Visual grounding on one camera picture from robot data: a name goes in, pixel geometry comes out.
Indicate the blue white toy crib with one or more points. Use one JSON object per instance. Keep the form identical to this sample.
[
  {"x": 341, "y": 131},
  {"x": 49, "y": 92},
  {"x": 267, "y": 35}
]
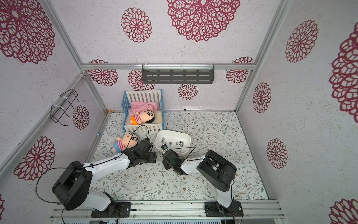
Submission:
[{"x": 144, "y": 96}]

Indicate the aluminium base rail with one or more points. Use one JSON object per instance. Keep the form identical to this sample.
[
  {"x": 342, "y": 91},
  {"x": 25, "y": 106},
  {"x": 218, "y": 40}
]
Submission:
[{"x": 172, "y": 210}]

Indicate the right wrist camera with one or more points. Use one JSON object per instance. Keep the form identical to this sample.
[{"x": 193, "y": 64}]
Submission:
[{"x": 164, "y": 147}]

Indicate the plush doll on table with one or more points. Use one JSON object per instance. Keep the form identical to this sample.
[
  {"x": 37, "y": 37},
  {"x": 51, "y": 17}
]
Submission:
[{"x": 128, "y": 141}]

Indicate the black wire wall rack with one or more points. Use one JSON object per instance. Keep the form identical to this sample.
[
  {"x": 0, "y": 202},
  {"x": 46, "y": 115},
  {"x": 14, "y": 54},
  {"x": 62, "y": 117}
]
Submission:
[{"x": 58, "y": 111}]

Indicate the large chrome socket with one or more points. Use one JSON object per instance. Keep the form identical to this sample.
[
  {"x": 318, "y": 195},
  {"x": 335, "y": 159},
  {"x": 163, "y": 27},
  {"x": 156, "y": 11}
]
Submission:
[{"x": 180, "y": 143}]

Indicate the pink blanket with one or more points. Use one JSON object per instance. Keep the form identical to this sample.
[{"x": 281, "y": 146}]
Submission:
[{"x": 138, "y": 107}]

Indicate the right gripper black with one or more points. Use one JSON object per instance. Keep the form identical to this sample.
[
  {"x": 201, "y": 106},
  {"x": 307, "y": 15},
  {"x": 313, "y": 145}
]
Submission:
[{"x": 168, "y": 154}]

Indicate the grey wall shelf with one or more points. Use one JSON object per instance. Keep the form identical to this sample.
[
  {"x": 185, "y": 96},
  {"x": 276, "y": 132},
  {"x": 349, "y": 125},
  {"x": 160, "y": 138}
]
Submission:
[{"x": 178, "y": 76}]

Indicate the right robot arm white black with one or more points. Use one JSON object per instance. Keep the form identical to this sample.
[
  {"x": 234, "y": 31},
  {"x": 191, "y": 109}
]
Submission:
[{"x": 215, "y": 168}]

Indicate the plush doll in crib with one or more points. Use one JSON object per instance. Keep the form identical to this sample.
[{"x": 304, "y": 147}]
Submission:
[{"x": 146, "y": 116}]

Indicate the white plastic storage box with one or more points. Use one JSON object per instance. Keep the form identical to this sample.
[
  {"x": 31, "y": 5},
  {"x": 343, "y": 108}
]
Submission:
[{"x": 173, "y": 136}]

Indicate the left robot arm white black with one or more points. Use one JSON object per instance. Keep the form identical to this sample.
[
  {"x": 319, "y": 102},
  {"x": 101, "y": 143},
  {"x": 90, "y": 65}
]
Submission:
[{"x": 73, "y": 187}]

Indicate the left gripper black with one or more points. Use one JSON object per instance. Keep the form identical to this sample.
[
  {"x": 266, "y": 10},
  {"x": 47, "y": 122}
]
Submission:
[{"x": 153, "y": 157}]

